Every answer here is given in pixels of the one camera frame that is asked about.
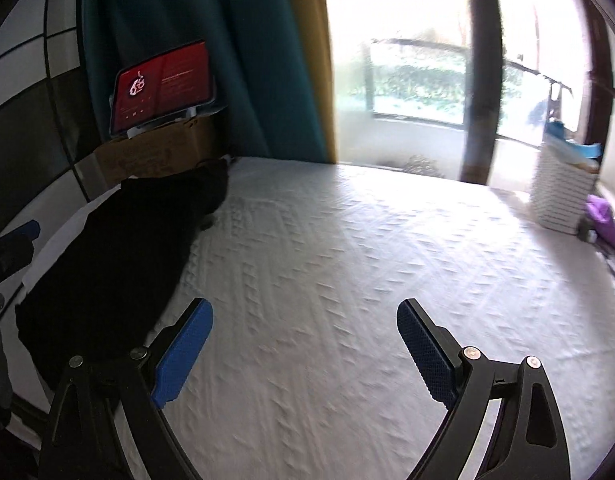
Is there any black t-shirt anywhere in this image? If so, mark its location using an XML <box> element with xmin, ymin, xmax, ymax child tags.
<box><xmin>16</xmin><ymin>159</ymin><xmax>228</xmax><ymax>392</ymax></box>

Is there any white bed sheet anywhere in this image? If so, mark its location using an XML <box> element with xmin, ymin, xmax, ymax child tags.
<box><xmin>0</xmin><ymin>155</ymin><xmax>615</xmax><ymax>480</ymax></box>

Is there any purple cloth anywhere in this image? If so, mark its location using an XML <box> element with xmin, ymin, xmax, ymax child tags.
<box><xmin>585</xmin><ymin>194</ymin><xmax>615</xmax><ymax>250</ymax></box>

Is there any balcony railing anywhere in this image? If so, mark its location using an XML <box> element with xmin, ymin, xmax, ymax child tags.
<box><xmin>351</xmin><ymin>38</ymin><xmax>573</xmax><ymax>129</ymax></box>

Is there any red screen tablet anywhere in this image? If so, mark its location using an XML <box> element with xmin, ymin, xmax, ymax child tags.
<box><xmin>110</xmin><ymin>41</ymin><xmax>216</xmax><ymax>136</ymax></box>

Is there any white perforated plastic basket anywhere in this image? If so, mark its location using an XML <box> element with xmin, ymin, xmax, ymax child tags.
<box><xmin>530</xmin><ymin>143</ymin><xmax>599</xmax><ymax>234</ymax></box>

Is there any brown cardboard box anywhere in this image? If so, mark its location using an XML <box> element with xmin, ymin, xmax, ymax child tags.
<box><xmin>94</xmin><ymin>117</ymin><xmax>212</xmax><ymax>185</ymax></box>

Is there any blue bag in basket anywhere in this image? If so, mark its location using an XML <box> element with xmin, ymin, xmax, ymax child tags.
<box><xmin>543</xmin><ymin>120</ymin><xmax>603</xmax><ymax>164</ymax></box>

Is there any black window frame post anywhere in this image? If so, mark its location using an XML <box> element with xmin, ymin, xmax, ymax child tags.
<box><xmin>460</xmin><ymin>0</ymin><xmax>504</xmax><ymax>185</ymax></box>

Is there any yellow curtain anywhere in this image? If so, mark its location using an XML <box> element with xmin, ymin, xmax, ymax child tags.
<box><xmin>291</xmin><ymin>0</ymin><xmax>338</xmax><ymax>162</ymax></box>

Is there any teal curtain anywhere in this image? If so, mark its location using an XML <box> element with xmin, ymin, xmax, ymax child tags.
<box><xmin>81</xmin><ymin>0</ymin><xmax>329</xmax><ymax>164</ymax></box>

